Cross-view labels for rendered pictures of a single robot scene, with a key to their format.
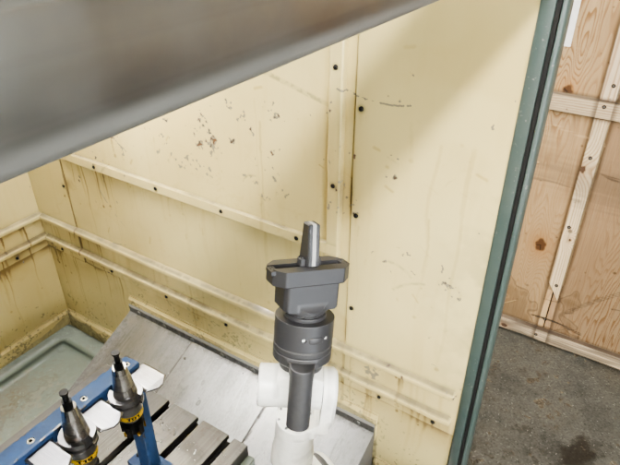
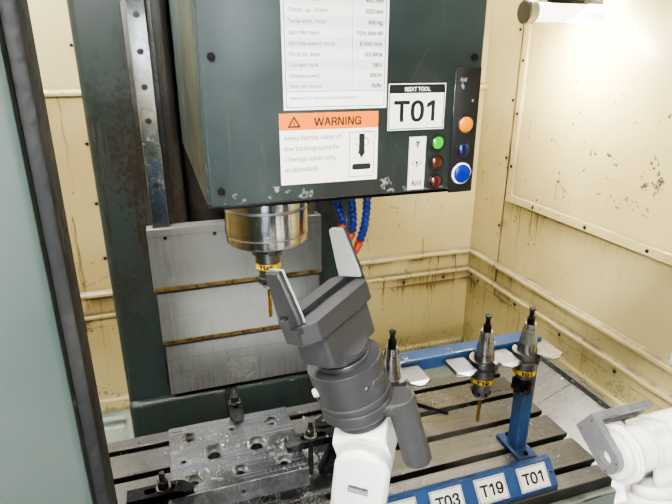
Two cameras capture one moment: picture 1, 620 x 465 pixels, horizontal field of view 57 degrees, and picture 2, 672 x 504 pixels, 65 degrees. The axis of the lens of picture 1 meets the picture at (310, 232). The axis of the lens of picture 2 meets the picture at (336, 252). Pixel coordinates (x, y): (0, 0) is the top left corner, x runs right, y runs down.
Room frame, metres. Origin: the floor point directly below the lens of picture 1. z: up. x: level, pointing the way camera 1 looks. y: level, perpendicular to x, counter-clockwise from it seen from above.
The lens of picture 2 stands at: (-0.31, 0.03, 1.83)
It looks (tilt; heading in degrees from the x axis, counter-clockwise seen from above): 20 degrees down; 39
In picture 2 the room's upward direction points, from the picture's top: straight up
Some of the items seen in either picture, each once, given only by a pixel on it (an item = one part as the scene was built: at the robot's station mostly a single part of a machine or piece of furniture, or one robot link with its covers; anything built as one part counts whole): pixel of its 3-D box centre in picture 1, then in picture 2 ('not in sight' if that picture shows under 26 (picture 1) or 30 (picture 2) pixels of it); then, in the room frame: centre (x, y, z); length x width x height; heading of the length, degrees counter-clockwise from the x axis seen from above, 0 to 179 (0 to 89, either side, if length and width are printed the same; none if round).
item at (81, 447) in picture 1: (78, 436); (483, 362); (0.67, 0.41, 1.21); 0.06 x 0.06 x 0.03
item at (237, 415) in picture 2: not in sight; (235, 412); (0.41, 0.95, 0.97); 0.13 x 0.03 x 0.15; 57
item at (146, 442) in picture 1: (140, 422); (522, 398); (0.83, 0.37, 1.05); 0.10 x 0.05 x 0.30; 57
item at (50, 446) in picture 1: (51, 459); (461, 367); (0.62, 0.44, 1.21); 0.07 x 0.05 x 0.01; 57
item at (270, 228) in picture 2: not in sight; (265, 209); (0.37, 0.75, 1.56); 0.16 x 0.16 x 0.12
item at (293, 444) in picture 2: not in sight; (313, 447); (0.44, 0.71, 0.97); 0.13 x 0.03 x 0.15; 147
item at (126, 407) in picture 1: (125, 397); (526, 354); (0.76, 0.35, 1.21); 0.06 x 0.06 x 0.03
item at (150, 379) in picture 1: (148, 378); (546, 350); (0.81, 0.32, 1.21); 0.07 x 0.05 x 0.01; 57
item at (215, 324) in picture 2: not in sight; (242, 304); (0.61, 1.13, 1.16); 0.48 x 0.05 x 0.51; 147
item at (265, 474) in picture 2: not in sight; (236, 456); (0.32, 0.84, 0.97); 0.29 x 0.23 x 0.05; 147
